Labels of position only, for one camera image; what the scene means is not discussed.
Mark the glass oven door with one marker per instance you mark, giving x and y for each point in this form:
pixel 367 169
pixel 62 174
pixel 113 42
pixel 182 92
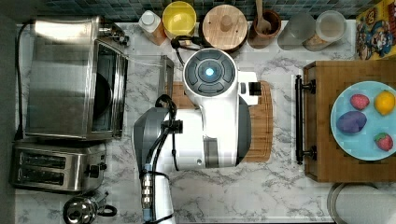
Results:
pixel 151 74

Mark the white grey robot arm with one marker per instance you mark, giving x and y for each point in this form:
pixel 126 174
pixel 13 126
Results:
pixel 207 73

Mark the stainless steel toaster oven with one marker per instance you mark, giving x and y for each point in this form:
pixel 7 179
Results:
pixel 78 79

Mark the bamboo cutting board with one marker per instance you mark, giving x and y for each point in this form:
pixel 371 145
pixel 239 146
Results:
pixel 261 124

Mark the round wooden lid jar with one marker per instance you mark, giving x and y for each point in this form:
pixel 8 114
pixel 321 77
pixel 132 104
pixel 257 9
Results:
pixel 225 27

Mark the yellow mug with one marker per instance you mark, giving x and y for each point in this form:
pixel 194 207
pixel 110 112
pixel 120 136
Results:
pixel 179 18

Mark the white cap juice bottle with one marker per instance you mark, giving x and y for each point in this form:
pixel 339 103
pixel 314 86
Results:
pixel 152 27

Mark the wooden spoon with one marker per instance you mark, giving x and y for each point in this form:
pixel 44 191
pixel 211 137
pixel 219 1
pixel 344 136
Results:
pixel 263 26

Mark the purple plum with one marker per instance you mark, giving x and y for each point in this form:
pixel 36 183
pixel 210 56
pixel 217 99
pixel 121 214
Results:
pixel 351 122

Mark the stainless steel two-slot toaster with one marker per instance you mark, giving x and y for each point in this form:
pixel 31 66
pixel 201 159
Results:
pixel 57 167

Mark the shiny steel kettle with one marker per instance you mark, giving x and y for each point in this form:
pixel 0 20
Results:
pixel 85 208

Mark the clear glass storage jar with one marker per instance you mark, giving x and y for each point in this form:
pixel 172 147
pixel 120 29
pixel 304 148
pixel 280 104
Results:
pixel 330 27

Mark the upper red strawberry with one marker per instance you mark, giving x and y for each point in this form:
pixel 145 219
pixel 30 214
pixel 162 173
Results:
pixel 359 101

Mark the red strawberry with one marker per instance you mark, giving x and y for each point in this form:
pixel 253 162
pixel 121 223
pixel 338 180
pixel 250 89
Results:
pixel 359 101
pixel 384 141

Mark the light blue plate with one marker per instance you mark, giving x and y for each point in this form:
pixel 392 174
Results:
pixel 361 145

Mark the yellow lemon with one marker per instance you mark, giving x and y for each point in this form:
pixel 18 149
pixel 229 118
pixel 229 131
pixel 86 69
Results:
pixel 384 102

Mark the lower red strawberry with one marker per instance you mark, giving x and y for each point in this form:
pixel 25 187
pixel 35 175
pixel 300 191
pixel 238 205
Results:
pixel 384 141

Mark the colourful cereal box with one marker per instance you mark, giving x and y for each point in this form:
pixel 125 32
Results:
pixel 376 32

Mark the wooden tray with black handle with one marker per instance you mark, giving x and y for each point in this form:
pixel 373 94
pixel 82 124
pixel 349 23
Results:
pixel 316 91

